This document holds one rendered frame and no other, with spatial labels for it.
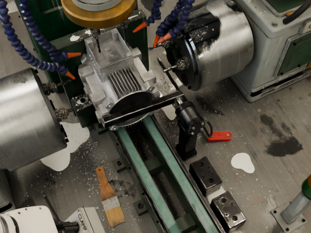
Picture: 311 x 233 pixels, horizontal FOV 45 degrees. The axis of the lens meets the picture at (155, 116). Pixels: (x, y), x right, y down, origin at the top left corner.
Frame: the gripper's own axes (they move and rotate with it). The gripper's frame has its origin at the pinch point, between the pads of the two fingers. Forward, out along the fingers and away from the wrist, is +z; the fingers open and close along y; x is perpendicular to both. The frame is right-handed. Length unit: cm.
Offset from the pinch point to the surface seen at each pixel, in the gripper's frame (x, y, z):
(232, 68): -44, 24, 42
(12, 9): 38, 163, 59
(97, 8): -37, 35, -4
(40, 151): 2.5, 24.2, 3.6
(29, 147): 1.8, 24.7, -0.3
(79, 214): -2.8, 2.0, 2.4
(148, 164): -6.0, 16.0, 36.0
